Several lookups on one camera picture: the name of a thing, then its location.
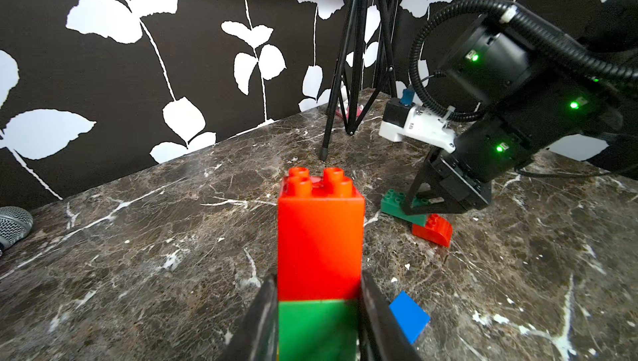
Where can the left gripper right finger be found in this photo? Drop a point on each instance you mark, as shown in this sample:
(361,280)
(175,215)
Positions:
(380,335)

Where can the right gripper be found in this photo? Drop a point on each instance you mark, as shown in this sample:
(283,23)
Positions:
(454,183)

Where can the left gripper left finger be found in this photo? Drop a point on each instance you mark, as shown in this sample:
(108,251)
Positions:
(257,335)

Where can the bright green square lego brick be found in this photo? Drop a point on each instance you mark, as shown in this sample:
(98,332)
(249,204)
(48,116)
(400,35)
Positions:
(318,330)

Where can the dark green long lego brick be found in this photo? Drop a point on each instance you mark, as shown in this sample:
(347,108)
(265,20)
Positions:
(391,205)

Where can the orange-red square lego brick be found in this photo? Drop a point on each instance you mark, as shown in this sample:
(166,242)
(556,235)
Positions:
(320,232)

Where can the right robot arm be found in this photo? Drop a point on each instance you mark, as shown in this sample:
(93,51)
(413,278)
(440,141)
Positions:
(538,85)

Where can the blue square lego brick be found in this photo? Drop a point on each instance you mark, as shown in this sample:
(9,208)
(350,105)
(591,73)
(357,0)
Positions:
(411,318)

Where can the pink object behind stand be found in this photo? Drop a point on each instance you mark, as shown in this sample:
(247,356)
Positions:
(343,113)

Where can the black perforated music stand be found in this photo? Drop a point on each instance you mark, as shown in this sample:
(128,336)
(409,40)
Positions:
(364,19)

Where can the purple glitter microphone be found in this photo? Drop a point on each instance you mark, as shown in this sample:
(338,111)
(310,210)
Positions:
(16,224)

